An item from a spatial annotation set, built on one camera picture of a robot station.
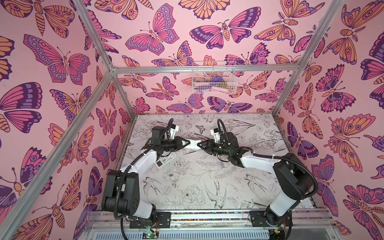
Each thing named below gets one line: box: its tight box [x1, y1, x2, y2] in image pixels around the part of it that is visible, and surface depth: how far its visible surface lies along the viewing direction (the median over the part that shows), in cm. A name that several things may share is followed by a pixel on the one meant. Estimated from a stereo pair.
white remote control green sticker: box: [185, 139, 202, 150], surface depth 85 cm
